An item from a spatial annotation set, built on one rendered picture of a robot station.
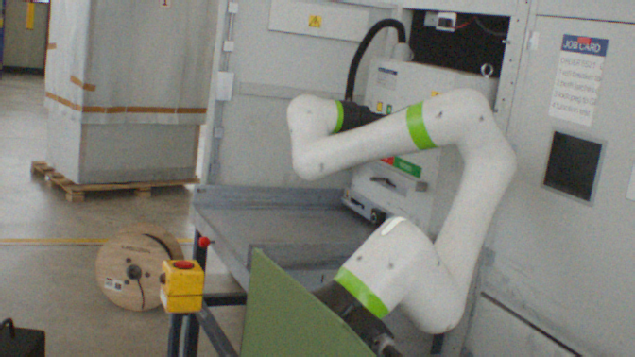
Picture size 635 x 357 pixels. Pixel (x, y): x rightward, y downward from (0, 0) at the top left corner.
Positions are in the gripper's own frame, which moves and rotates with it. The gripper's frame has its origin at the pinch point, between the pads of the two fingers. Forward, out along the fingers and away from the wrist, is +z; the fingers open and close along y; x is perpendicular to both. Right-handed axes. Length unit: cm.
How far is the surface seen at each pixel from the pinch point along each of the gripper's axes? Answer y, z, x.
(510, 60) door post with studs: 17.8, 16.0, 21.7
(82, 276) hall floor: -187, -68, -122
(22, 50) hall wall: -1115, -84, -79
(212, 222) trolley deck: -24, -50, -38
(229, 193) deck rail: -42, -40, -34
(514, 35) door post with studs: 17.4, 16.1, 28.7
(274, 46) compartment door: -58, -24, 15
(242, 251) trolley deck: 1, -49, -38
